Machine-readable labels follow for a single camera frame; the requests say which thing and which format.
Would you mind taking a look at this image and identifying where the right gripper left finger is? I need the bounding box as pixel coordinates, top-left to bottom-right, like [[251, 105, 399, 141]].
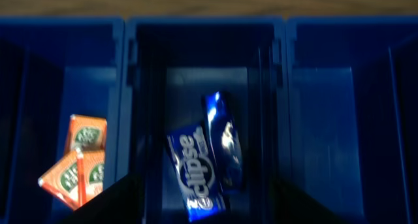
[[60, 172, 146, 224]]

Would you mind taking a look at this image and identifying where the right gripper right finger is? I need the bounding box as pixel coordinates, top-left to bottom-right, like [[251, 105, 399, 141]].
[[270, 177, 347, 224]]

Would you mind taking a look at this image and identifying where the blue candy pack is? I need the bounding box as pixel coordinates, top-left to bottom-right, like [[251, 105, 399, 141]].
[[166, 123, 229, 223], [202, 91, 245, 193]]

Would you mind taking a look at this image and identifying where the orange candy box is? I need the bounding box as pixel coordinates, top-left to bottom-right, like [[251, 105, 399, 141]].
[[37, 148, 83, 211], [76, 148, 106, 206], [64, 114, 108, 152]]

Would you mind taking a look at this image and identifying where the blue tray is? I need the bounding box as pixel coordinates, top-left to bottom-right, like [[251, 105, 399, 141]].
[[0, 15, 418, 224]]

